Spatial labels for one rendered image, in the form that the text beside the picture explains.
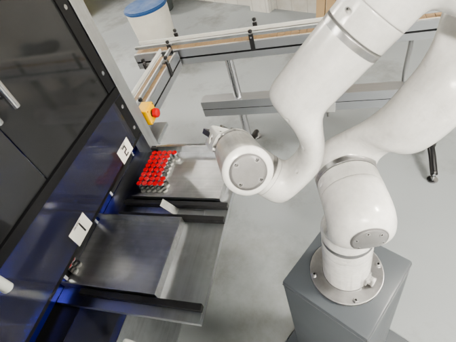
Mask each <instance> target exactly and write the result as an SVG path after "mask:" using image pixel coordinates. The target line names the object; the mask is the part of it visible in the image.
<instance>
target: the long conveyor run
mask: <svg viewBox="0 0 456 342"><path fill-rule="evenodd" d="M441 14H442V12H438V11H429V12H427V13H426V14H424V15H422V17H420V19H418V21H416V23H414V24H413V25H412V26H411V27H410V29H409V30H408V31H407V32H405V33H404V34H403V36H401V38H399V40H397V42H401V41H413V40H420V39H432V38H434V36H435V34H436V30H437V28H438V23H439V21H440V17H441ZM321 19H323V17H321V18H311V19H305V20H295V21H290V22H281V23H275V24H266V25H260V26H257V22H255V21H256V18H255V17H254V18H252V21H253V23H252V25H253V26H250V27H245V28H235V29H230V30H224V31H215V32H209V33H200V34H194V35H185V36H178V33H176V29H175V28H174V29H173V32H174V37H169V38H164V39H154V40H149V41H139V45H141V46H138V47H135V50H138V51H137V53H136V54H135V55H134V57H135V59H136V62H137V64H138V66H139V68H140V69H144V66H143V62H141V59H142V58H144V59H145V62H146V63H147V64H150V62H151V61H152V59H153V58H154V56H155V55H156V53H157V51H158V50H159V49H161V54H162V55H164V54H166V52H167V51H168V48H171V49H172V51H171V52H170V54H173V53H174V52H178V55H179V57H180V60H181V62H182V64H195V63H201V62H214V61H220V60H233V59H240V58H252V57H259V56H271V55H278V54H291V53H296V52H297V50H298V49H299V48H300V47H301V45H302V44H303V42H304V41H305V40H306V38H308V36H309V35H310V34H311V32H312V31H313V30H314V29H315V27H316V26H317V25H318V23H319V22H320V21H321ZM296 24H297V25H296ZM239 32H240V33H239ZM208 36H209V37H208ZM198 37H199V38H198ZM192 38H193V39H192ZM182 39H183V40H182ZM161 42H162V43H161ZM151 43H152V44H151ZM145 44H146V45H145Z"/></svg>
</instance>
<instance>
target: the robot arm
mask: <svg viewBox="0 0 456 342"><path fill-rule="evenodd" d="M429 11H438V12H442V14H441V17H440V21H439V23H438V28H437V30H436V34H435V36H434V39H433V41H432V43H431V45H430V47H429V49H428V51H427V53H426V55H425V56H424V58H423V60H422V61H421V63H420V64H419V66H418V67H417V68H416V69H415V71H414V72H413V74H412V75H411V76H410V77H409V78H408V79H407V80H406V81H405V82H404V84H403V85H402V86H401V87H400V89H399V90H398V91H397V92H396V93H395V94H394V95H393V96H392V98H391V99H390V100H389V101H388V102H387V103H386V104H385V105H384V106H383V107H381V108H380V109H379V110H378V111H377V112H376V113H374V114H373V115H371V116H370V117H369V118H368V119H365V120H364V121H363V122H361V123H359V124H358V125H356V126H354V127H351V128H349V129H347V130H345V131H343V132H340V133H338V134H337V135H335V136H333V137H331V138H329V139H328V140H327V141H326V142H324V129H323V118H324V114H325V112H326V111H327V110H328V108H329V107H330V106H331V105H332V104H333V103H334V102H335V101H336V100H338V99H339V98H340V97H341V96H342V95H343V94H344V93H345V92H346V91H347V90H348V89H349V88H350V87H351V86H352V85H353V84H354V83H355V82H356V81H357V80H358V79H359V78H360V77H361V76H362V75H363V74H364V73H365V72H366V71H367V70H368V69H369V68H370V67H371V66H372V65H374V63H376V61H378V59H380V57H382V55H384V53H386V51H388V50H389V49H390V48H391V47H392V46H393V44H395V42H397V40H399V38H401V36H403V34H404V33H405V32H407V31H408V30H409V29H410V27H411V26H412V25H413V24H414V23H416V21H418V19H420V17H422V15H424V14H426V13H427V12H429ZM269 98H270V101H271V103H272V105H273V106H274V107H275V109H276V110H277V112H278V113H279V114H280V115H281V116H282V117H283V118H284V120H285V121H286V122H287V123H288V125H289V126H290V127H291V128H292V130H293V131H294V133H295V134H296V136H297V138H298V139H299V148H298V149H297V150H296V152H295V153H294V154H293V155H292V156H291V157H290V158H288V159H286V160H283V159H280V158H279V157H277V156H275V155H274V154H272V153H270V152H269V151H268V150H266V149H265V148H264V147H262V146H261V145H260V144H259V143H258V142H257V141H256V140H255V139H254V138H253V137H252V136H251V135H250V134H249V133H248V132H247V131H245V130H242V129H239V128H231V129H227V128H224V126H223V125H220V127H219V126H210V129H207V128H204V129H203V132H202V134H204V135H206V136H207V137H208V138H207V139H206V146H207V147H208V149H209V150H210V151H211V152H212V153H214V154H215V156H216V160H217V163H218V166H219V169H220V171H221V176H222V178H223V181H224V183H225V185H226V186H227V187H228V189H230V190H231V191H232V192H234V193H236V194H238V195H254V194H259V195H260V196H262V197H264V198H265V199H267V200H269V201H271V202H274V203H279V204H280V203H284V202H286V201H288V200H289V199H291V198H292V197H294V196H295V195H296V194H297V193H298V192H299V191H300V190H302V188H304V187H305V186H306V185H307V184H308V183H309V182H310V181H311V180H312V179H313V177H314V178H315V181H316V186H317V188H318V193H319V196H320V200H321V202H322V207H323V210H324V216H323V217H322V221H321V225H320V230H321V243H322V245H321V247H319V248H318V249H317V250H316V251H315V253H314V255H313V256H312V259H311V263H310V274H311V279H312V282H313V284H314V286H315V287H316V288H317V290H318V291H319V292H320V294H321V295H322V296H324V297H325V298H327V299H328V300H329V301H332V302H333V303H336V304H339V305H344V306H352V307H353V306H359V305H363V304H366V303H368V302H370V301H372V300H373V299H374V298H375V297H376V296H377V295H378V294H379V293H380V291H381V289H382V286H383V281H384V270H383V266H382V264H381V261H380V260H379V258H378V256H377V255H376V254H375V253H374V247H378V246H381V245H384V244H386V243H388V242H389V241H390V240H391V239H392V238H393V237H394V236H395V233H396V230H397V224H398V221H397V215H396V210H395V207H394V203H393V201H392V199H391V197H390V194H389V192H388V190H387V188H386V186H385V183H384V182H383V179H382V178H381V175H380V173H379V171H378V169H377V162H378V161H379V160H380V159H381V158H382V157H383V156H384V155H385V154H387V153H389V152H391V153H398V154H412V153H418V152H420V151H422V150H425V149H426V148H428V147H431V146H432V145H433V144H435V143H437V142H438V141H439V140H441V139H442V138H443V137H444V136H446V135H447V134H448V133H449V132H450V131H451V130H453V129H454V128H455V127H456V0H336V2H335V3H334V4H333V6H332V7H331V8H330V9H329V10H328V12H327V13H326V14H325V16H324V17H323V19H321V21H320V22H319V23H318V25H317V26H316V27H315V29H314V30H313V31H312V32H311V34H310V35H309V36H308V38H306V40H305V41H304V42H303V44H302V45H301V47H300V48H299V49H298V50H297V52H296V53H295V54H294V56H293V57H292V58H291V59H290V60H289V62H288V63H287V64H286V66H285V67H284V68H283V69H282V71H281V72H280V74H279V75H278V76H277V77H276V79H275V80H274V82H273V83H272V85H271V88H270V91H269Z"/></svg>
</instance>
